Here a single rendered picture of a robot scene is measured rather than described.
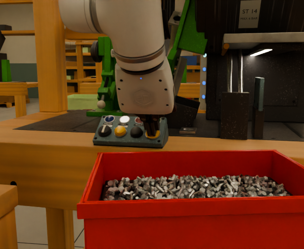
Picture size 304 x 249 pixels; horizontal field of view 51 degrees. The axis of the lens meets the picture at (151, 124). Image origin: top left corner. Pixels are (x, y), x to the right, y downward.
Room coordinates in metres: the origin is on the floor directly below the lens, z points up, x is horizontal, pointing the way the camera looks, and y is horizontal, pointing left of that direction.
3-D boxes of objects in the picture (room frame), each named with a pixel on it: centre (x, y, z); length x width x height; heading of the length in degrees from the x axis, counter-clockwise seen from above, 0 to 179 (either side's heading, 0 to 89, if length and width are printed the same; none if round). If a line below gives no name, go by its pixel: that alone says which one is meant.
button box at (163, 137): (0.68, 0.04, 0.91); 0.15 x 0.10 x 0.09; 79
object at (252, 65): (1.05, -0.33, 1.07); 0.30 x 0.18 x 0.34; 79
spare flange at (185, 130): (0.80, -0.09, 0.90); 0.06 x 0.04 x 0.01; 168
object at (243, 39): (0.82, -0.26, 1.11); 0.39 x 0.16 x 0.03; 169
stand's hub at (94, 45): (1.14, 0.20, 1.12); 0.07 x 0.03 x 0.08; 169
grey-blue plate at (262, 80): (0.76, -0.26, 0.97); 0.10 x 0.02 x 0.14; 169
